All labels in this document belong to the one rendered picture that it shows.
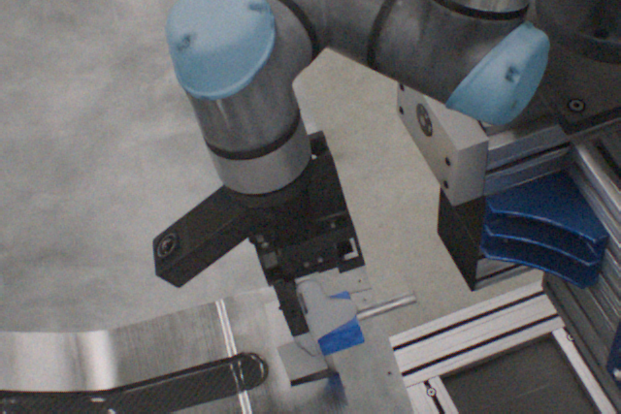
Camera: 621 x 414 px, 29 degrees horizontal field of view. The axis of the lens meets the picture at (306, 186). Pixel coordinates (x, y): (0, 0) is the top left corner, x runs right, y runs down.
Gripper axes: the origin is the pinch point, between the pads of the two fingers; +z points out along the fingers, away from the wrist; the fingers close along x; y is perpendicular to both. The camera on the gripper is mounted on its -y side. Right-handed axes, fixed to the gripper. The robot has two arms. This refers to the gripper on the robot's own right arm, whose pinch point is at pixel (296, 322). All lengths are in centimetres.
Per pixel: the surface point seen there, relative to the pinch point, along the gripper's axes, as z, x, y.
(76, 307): 8.6, 17.7, -21.9
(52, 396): 0.2, 1.0, -22.7
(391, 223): 87, 84, 18
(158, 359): 3.2, 3.5, -13.4
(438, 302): 90, 65, 21
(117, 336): 2.4, 6.9, -16.6
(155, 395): 4.1, 0.3, -14.4
